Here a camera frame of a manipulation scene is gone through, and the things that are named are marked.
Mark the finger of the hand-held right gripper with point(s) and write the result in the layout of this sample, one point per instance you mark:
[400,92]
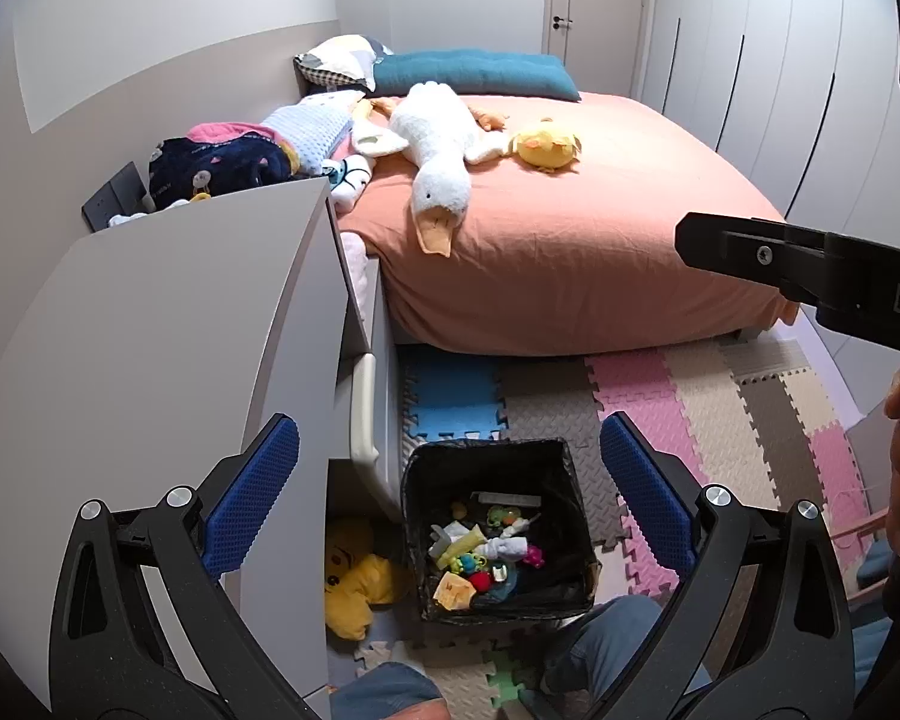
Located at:
[735,251]

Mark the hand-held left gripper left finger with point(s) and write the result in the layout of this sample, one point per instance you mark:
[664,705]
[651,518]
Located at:
[259,491]

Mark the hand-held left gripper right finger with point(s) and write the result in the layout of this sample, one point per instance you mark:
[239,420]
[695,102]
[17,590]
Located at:
[645,495]

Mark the pink doll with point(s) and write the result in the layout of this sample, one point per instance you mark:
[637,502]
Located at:
[534,556]

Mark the white carton box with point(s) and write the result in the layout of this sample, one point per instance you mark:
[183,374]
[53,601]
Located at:
[506,499]

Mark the green turtle rattle toy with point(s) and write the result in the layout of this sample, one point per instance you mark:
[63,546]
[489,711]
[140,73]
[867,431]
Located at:
[504,516]

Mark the white knotted cloth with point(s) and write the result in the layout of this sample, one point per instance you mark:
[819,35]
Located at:
[506,547]

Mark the black trash bin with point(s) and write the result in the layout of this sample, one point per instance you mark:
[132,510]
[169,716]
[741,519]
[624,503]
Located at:
[427,480]

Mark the red heart plush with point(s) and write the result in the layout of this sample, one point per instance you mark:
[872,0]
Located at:
[481,580]

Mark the yellow plastic packet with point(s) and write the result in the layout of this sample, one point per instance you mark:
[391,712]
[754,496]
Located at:
[461,540]

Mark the cream and yellow cone toy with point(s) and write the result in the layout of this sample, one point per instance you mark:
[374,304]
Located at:
[454,591]

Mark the puzzle foam floor mat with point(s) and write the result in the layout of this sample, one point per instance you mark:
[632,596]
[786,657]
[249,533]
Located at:
[690,405]

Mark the yellow mouse plush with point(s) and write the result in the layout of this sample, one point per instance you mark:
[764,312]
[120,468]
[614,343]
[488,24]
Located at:
[352,585]

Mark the grey drawer unit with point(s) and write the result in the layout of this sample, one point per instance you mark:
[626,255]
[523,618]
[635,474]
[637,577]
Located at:
[367,405]

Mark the person's right leg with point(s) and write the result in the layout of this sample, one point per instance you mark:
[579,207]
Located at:
[607,645]

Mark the person's leg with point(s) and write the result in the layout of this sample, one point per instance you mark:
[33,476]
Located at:
[386,694]
[607,645]

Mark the bed with orange sheet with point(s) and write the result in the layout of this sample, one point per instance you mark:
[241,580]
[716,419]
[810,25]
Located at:
[570,240]

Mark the white wardrobe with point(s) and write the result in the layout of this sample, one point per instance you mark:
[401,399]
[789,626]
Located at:
[795,90]

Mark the yellow chick plush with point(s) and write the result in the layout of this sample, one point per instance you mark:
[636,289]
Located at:
[546,144]

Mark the person's left leg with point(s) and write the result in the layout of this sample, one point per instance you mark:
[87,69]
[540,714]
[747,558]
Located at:
[386,694]

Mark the beige door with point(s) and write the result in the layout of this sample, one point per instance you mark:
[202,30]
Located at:
[600,15]

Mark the teal cushion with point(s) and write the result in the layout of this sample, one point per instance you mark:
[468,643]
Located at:
[480,71]

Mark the white goose plush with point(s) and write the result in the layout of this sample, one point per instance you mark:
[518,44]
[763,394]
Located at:
[435,157]

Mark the white cartoon print cloth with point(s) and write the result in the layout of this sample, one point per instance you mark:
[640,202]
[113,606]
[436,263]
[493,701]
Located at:
[349,176]

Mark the navy printed blanket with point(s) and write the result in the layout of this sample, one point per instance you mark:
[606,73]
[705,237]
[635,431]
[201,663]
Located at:
[217,161]

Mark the pink cloth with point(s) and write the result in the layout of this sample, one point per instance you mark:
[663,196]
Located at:
[225,129]

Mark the light blue knitted blanket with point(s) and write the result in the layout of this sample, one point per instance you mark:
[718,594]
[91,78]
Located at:
[311,124]

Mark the checked pillow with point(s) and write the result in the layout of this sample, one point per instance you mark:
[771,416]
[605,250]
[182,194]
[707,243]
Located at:
[341,60]

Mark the black wall socket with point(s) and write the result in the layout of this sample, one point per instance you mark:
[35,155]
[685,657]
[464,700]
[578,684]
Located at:
[116,199]

